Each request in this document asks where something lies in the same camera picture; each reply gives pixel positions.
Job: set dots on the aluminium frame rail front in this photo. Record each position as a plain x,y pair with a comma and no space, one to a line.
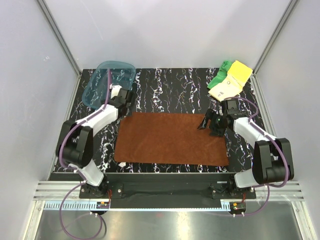
67,196

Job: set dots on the left aluminium frame post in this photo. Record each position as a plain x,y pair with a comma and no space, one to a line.
58,35

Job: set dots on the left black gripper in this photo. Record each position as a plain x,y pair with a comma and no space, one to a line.
130,112

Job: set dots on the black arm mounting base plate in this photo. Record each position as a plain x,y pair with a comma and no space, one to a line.
213,185

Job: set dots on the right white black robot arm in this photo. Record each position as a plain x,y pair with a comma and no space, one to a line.
272,163

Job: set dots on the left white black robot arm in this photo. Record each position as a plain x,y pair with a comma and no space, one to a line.
74,149

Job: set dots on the teal transparent plastic bin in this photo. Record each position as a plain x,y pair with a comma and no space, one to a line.
107,74

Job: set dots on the brown towel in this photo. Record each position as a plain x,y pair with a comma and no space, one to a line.
168,138

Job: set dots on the right aluminium frame post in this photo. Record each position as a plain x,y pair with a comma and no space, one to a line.
275,34

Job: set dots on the green towel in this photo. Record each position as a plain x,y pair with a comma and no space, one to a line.
221,74

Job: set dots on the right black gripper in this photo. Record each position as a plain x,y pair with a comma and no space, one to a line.
215,131

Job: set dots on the yellow towel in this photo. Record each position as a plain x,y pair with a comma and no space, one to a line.
240,72

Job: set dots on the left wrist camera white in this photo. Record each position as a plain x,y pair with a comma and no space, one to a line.
114,91

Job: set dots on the cream towel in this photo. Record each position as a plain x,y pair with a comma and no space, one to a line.
229,87

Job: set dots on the aluminium frame post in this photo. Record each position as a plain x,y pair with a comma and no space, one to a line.
275,34
58,35

